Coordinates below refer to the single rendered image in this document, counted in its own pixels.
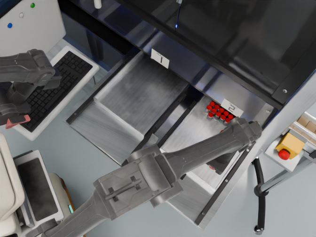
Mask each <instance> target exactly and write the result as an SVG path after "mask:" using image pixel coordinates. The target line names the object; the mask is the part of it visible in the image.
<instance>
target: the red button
mask: <svg viewBox="0 0 316 237"><path fill-rule="evenodd" d="M278 156H279V157H280V158H281V159H283V160H288V159H289V157H290V154H289V153H288V152H287V151H285V150H280V151H279V153H278Z"/></svg>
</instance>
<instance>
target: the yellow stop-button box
mask: <svg viewBox="0 0 316 237"><path fill-rule="evenodd" d="M307 141H308V140H307V139H306V138H304V137H303V136H301V135H300V134H298V133H297V132H295V131H294V130H292V129H290V130H289V131H288V132H286V133H285V134H284V135H283V137H282V139H281V140H280V141H279V143H278V144H277V146H276V147H275V149H276V150H277V151H278V152H279V151H280V150H285V151H287V152H288V153H289V154H290V157H289V159H290V160H291V159H293V158H294V157H295V156H297V155H298V154H299V153H300V151H301V150H302V148H303V147H304V145H305V143H306V142H307Z"/></svg>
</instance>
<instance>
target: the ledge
mask: <svg viewBox="0 0 316 237"><path fill-rule="evenodd" d="M282 137H283V136H282V135H280V136H279V137H278V138H276V139H275V140H274V141H273V142H272V143H271V144H270V145H269V146H268V147H267V148H266V150H265V151H264V153H263V154H264V155H265V156H267V157H268V158H270V159H271V160H273V161H274V162H275V163H277V164H278V165H280V166H281V167H282V168H284V169H285V170H287V171H288V172H290V173H291V172H293V170H294V169H295V167H296V165H297V164H298V162H299V160H300V159H301V157H302V156H303V154H304V152H305V151H304V150H301V151H300V153H299V154H298V155H297V156H295V157H294V158H293V159H291V160H290V159H288V160H283V159H281V158H280V157H279V156H278V153H279V152H278V151H277V150H276V149H275V147H276V146H277V144H278V143H279V141H280V140H281V139H282Z"/></svg>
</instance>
